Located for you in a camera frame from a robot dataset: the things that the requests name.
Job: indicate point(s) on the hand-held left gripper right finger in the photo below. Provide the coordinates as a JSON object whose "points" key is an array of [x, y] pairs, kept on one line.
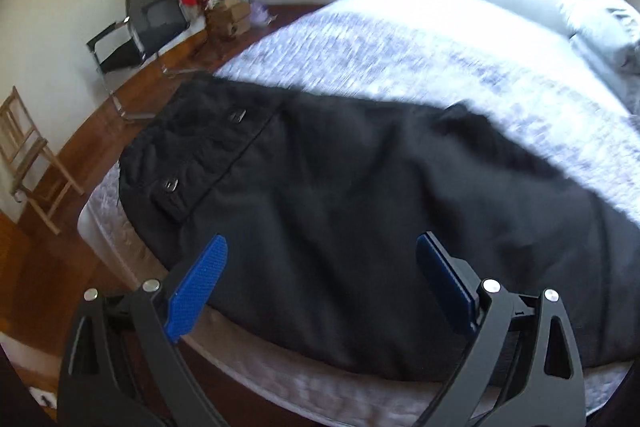
{"points": [[445, 282]]}

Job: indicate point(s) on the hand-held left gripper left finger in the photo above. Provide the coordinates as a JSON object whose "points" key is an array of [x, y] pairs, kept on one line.
{"points": [[200, 277]]}

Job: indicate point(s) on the black pants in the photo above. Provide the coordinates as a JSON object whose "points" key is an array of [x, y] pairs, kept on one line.
{"points": [[350, 207]]}

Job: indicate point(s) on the wooden folding chair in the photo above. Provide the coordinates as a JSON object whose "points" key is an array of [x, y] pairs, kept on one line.
{"points": [[25, 152]]}

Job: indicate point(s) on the bed with purple quilt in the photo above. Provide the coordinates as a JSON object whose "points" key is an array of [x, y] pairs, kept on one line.
{"points": [[400, 47]]}

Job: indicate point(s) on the large cardboard box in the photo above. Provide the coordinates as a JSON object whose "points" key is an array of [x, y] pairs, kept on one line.
{"points": [[227, 26]]}

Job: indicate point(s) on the pale purple bag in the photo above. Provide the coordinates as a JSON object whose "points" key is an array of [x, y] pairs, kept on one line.
{"points": [[261, 13]]}

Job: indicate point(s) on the small cardboard box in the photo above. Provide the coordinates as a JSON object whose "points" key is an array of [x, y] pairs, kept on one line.
{"points": [[236, 7]]}

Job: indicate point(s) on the folded pale blue duvet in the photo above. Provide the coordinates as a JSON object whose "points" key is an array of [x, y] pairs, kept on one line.
{"points": [[600, 27]]}

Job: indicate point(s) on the black chrome frame chair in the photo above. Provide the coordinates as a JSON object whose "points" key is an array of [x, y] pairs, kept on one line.
{"points": [[155, 7]]}

